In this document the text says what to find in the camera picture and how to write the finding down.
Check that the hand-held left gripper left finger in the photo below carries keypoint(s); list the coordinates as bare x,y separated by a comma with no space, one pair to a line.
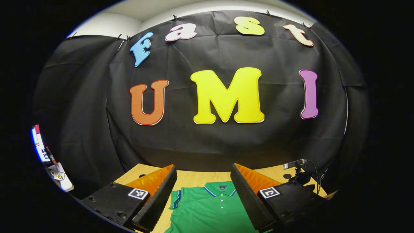
158,200

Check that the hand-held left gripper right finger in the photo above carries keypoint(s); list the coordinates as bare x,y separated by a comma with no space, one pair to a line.
247,197

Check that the green T-shirt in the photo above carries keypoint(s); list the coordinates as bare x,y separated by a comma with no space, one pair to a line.
207,213

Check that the black backdrop cloth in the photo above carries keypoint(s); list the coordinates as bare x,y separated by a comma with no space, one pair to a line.
226,51

